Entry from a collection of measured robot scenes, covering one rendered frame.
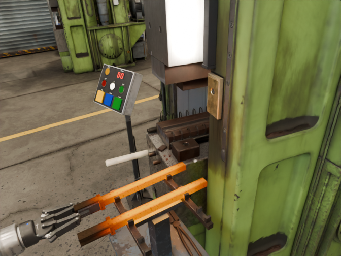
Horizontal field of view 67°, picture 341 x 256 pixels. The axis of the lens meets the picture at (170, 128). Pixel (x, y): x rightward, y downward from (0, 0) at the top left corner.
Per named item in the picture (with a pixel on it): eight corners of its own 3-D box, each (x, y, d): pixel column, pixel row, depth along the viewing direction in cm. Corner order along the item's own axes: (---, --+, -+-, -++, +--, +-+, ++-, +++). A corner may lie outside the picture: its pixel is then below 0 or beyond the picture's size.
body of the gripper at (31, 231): (24, 234, 83) (54, 221, 87) (27, 255, 76) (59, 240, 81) (16, 218, 79) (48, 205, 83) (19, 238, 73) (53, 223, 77)
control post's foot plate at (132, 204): (130, 211, 218) (129, 203, 214) (124, 194, 237) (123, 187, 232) (154, 203, 225) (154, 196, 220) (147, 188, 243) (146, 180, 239)
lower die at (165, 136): (169, 150, 134) (168, 135, 130) (157, 132, 151) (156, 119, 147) (237, 132, 147) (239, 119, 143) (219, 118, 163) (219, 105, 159)
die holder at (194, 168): (172, 232, 142) (168, 168, 121) (151, 189, 174) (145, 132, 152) (256, 202, 159) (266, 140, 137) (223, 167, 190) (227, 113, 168)
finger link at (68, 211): (44, 230, 82) (43, 228, 83) (78, 213, 88) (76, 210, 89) (40, 222, 80) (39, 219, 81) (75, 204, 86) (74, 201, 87)
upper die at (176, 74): (165, 85, 117) (164, 64, 112) (151, 73, 133) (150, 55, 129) (243, 71, 130) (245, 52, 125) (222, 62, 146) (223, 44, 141)
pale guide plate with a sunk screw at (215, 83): (217, 120, 103) (219, 79, 95) (206, 111, 111) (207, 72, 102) (222, 119, 104) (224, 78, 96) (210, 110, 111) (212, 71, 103)
